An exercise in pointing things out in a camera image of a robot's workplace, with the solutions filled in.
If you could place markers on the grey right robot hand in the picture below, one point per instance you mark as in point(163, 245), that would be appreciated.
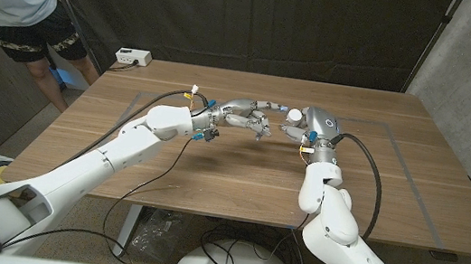
point(325, 125)

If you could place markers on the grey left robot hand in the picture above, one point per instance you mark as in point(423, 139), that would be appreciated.
point(231, 111)

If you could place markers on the clear medicine bottle white cap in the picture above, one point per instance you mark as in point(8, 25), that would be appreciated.
point(294, 116)

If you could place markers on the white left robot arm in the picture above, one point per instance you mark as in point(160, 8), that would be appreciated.
point(89, 172)

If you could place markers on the white power strip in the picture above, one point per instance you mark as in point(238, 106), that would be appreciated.
point(133, 56)

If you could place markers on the clear plastic bag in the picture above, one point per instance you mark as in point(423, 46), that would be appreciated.
point(158, 236)

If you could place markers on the white table leg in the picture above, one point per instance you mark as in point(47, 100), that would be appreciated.
point(127, 227)

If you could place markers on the black left wrist camera module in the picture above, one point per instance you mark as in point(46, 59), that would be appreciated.
point(211, 134)

